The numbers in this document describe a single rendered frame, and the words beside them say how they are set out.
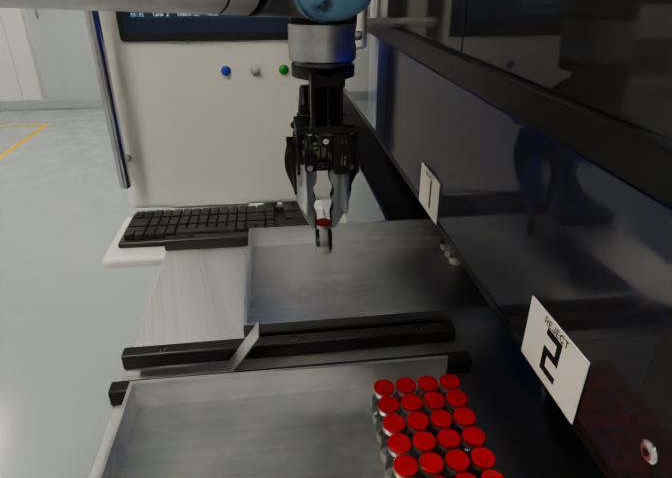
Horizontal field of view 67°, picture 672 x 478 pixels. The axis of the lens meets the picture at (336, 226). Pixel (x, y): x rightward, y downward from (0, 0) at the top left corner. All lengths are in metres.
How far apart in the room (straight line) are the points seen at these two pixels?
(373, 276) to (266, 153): 0.50
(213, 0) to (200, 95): 0.78
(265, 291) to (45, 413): 1.36
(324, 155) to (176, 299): 0.32
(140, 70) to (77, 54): 4.86
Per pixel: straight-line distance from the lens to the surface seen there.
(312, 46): 0.56
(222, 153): 1.18
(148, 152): 1.20
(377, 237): 0.88
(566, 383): 0.44
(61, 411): 2.00
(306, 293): 0.74
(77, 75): 6.05
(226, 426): 0.57
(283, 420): 0.56
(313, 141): 0.58
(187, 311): 0.73
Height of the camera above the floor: 1.30
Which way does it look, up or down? 27 degrees down
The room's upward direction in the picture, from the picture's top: straight up
